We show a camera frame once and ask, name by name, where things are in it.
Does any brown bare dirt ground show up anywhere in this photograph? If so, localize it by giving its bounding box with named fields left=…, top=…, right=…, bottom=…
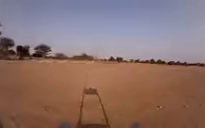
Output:
left=0, top=59, right=205, bottom=128

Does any row of trees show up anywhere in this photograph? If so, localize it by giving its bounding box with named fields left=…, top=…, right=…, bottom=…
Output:
left=0, top=20, right=205, bottom=68

